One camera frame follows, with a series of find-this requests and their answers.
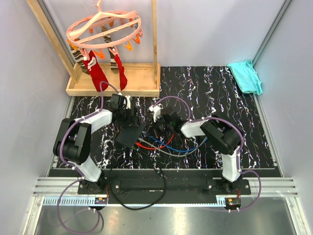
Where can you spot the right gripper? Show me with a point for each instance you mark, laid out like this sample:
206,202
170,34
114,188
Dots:
156,123

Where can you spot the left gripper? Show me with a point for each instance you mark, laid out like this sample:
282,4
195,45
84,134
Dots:
132,121

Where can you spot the black network switch box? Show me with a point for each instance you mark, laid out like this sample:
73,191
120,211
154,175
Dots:
130,134

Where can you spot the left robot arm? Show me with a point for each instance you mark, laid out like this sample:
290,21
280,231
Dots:
72,144

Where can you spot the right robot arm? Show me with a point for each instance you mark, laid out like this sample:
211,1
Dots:
222,134

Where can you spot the red sock right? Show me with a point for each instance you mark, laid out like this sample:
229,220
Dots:
122,78

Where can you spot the red sock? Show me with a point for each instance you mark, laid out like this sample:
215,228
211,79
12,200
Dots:
98,77
122,78

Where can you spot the black marbled mat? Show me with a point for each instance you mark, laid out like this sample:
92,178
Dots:
194,92

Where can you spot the red sock left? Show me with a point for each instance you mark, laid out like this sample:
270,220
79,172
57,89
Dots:
98,77

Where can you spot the striped brown sock right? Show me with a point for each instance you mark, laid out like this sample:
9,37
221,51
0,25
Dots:
114,67

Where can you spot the striped brown sock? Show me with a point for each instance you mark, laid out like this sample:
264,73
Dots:
78,58
114,67

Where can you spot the striped brown sock left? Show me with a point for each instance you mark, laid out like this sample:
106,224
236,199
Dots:
78,58

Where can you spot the pink round clip hanger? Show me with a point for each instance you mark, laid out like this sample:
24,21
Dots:
105,29

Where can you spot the teal folded cloth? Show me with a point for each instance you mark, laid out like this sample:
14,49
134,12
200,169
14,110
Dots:
246,77

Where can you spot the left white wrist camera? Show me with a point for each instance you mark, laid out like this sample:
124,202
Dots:
126,101

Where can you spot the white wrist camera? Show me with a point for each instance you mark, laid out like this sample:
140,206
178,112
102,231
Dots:
126,101
155,110

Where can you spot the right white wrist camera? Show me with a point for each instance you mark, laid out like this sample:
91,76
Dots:
155,110

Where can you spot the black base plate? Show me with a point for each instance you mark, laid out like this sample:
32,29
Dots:
145,186

